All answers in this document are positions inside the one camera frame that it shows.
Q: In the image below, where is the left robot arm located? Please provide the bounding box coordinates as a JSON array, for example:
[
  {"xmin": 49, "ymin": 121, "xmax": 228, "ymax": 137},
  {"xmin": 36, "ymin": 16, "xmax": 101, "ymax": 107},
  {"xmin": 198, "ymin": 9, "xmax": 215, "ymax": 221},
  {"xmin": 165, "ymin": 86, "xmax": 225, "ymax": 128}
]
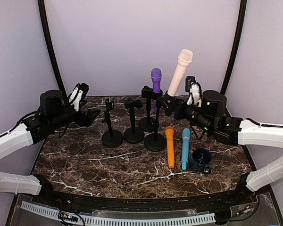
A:
[{"xmin": 0, "ymin": 83, "xmax": 100, "ymax": 205}]

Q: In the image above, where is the orange microphone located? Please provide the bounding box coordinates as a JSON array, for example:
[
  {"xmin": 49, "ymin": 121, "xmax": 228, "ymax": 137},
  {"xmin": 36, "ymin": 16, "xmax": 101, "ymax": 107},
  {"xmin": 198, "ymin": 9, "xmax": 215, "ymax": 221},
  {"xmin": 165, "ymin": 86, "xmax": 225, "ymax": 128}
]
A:
[{"xmin": 165, "ymin": 126, "xmax": 175, "ymax": 169}]

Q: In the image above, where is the blue microphone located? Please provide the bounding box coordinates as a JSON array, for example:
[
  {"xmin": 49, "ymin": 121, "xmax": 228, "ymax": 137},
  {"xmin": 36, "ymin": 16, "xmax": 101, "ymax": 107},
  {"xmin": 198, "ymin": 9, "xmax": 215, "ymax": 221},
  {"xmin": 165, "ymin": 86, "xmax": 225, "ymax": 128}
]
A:
[{"xmin": 181, "ymin": 128, "xmax": 191, "ymax": 170}]

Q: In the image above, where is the dark blue mug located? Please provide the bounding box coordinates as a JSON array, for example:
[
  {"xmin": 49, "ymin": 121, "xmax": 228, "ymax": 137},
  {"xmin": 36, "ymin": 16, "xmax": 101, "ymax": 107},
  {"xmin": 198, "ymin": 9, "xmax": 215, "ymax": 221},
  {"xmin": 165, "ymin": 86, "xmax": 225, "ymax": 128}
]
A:
[{"xmin": 190, "ymin": 148, "xmax": 212, "ymax": 175}]

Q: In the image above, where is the black stand of orange microphone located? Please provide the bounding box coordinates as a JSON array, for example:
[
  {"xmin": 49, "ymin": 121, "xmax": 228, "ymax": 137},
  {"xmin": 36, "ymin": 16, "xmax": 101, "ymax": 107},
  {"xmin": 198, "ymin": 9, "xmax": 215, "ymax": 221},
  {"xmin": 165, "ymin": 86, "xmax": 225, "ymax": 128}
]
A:
[{"xmin": 124, "ymin": 98, "xmax": 144, "ymax": 144}]

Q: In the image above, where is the black front rail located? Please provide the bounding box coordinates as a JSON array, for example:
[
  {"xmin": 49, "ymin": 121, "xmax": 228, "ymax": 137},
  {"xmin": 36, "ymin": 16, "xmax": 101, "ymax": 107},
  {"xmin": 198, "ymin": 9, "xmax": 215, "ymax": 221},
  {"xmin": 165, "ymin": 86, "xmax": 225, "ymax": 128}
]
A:
[{"xmin": 32, "ymin": 190, "xmax": 256, "ymax": 212}]

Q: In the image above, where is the white slotted cable duct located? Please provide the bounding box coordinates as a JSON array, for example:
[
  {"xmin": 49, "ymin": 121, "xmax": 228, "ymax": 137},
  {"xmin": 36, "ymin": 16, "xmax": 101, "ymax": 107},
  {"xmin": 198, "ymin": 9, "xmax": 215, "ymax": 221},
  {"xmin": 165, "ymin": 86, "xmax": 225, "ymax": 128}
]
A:
[{"xmin": 20, "ymin": 201, "xmax": 216, "ymax": 226}]

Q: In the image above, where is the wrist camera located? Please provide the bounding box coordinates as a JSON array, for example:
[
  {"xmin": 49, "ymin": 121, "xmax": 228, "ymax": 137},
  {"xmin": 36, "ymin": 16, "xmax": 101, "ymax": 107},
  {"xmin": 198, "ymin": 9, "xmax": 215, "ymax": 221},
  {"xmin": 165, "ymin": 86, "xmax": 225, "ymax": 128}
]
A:
[
  {"xmin": 185, "ymin": 75, "xmax": 203, "ymax": 106},
  {"xmin": 68, "ymin": 83, "xmax": 89, "ymax": 112}
]

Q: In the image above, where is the purple microphone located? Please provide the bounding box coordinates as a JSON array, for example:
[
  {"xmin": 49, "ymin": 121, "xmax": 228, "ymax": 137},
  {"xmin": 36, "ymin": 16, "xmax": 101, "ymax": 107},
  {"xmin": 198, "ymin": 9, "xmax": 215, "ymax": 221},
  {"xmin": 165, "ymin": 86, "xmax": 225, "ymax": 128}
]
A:
[{"xmin": 150, "ymin": 68, "xmax": 163, "ymax": 113}]

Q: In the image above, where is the black stand of pink microphone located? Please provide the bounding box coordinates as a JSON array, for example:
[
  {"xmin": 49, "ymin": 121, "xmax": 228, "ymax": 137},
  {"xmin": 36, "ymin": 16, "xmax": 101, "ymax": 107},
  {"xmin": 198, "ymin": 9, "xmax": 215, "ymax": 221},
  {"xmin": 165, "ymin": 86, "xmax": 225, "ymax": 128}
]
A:
[{"xmin": 144, "ymin": 92, "xmax": 169, "ymax": 152}]

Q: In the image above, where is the pink microphone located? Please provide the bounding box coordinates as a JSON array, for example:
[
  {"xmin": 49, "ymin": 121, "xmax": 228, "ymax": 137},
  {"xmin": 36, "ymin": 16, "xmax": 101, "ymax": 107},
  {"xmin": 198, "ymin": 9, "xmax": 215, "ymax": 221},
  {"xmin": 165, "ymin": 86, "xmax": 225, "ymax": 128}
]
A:
[{"xmin": 167, "ymin": 49, "xmax": 193, "ymax": 97}]

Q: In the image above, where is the black frame post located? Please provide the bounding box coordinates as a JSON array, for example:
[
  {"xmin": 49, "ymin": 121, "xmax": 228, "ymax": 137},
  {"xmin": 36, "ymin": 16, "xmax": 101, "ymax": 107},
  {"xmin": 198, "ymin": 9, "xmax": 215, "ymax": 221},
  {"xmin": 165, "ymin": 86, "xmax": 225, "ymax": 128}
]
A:
[
  {"xmin": 37, "ymin": 0, "xmax": 67, "ymax": 97},
  {"xmin": 220, "ymin": 0, "xmax": 247, "ymax": 95}
]

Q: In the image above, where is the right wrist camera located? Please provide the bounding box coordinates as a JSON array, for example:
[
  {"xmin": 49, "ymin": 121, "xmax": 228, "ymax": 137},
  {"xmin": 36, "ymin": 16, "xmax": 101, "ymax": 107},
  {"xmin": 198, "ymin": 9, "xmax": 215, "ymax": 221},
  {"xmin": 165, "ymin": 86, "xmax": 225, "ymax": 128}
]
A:
[{"xmin": 185, "ymin": 75, "xmax": 203, "ymax": 106}]

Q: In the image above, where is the black stand of purple microphone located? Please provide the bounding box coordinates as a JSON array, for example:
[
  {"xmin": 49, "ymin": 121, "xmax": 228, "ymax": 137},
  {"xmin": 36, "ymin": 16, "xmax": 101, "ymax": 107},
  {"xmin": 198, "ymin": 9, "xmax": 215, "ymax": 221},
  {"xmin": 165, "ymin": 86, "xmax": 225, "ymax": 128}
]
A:
[{"xmin": 138, "ymin": 86, "xmax": 163, "ymax": 132}]

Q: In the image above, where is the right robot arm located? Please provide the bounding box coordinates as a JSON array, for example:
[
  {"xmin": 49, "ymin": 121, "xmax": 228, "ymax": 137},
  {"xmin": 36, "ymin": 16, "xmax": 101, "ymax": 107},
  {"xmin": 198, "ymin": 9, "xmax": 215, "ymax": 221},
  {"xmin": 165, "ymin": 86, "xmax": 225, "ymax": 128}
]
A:
[{"xmin": 158, "ymin": 90, "xmax": 283, "ymax": 204}]

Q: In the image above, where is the right black frame post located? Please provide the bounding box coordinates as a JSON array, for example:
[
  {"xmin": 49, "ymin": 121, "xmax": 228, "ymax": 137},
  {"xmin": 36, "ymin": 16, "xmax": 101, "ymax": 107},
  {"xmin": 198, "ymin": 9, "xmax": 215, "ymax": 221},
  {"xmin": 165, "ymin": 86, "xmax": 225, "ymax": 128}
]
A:
[{"xmin": 220, "ymin": 0, "xmax": 247, "ymax": 95}]

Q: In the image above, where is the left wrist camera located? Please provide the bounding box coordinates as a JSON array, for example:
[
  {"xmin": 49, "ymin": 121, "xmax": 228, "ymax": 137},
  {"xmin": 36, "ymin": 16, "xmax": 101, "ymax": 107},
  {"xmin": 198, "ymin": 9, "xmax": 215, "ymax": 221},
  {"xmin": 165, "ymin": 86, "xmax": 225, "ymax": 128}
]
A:
[{"xmin": 68, "ymin": 83, "xmax": 89, "ymax": 112}]

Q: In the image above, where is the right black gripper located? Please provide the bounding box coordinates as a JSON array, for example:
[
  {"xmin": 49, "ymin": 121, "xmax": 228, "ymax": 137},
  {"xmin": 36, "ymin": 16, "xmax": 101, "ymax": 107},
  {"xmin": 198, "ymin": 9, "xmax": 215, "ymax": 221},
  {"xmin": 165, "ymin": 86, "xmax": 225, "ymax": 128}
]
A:
[{"xmin": 160, "ymin": 96, "xmax": 214, "ymax": 134}]

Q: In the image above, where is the black stand of blue microphone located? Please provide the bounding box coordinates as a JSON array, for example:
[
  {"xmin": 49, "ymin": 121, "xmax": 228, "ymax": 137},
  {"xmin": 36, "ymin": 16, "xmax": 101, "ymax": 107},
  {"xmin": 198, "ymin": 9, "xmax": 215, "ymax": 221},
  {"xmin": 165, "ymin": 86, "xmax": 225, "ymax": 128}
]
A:
[{"xmin": 101, "ymin": 98, "xmax": 124, "ymax": 148}]

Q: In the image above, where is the left black frame post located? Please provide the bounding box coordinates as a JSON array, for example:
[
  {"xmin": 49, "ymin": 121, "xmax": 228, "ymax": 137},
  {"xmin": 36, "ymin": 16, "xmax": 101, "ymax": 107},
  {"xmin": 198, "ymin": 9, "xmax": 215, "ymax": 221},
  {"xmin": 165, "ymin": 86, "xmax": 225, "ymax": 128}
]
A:
[{"xmin": 37, "ymin": 0, "xmax": 67, "ymax": 97}]

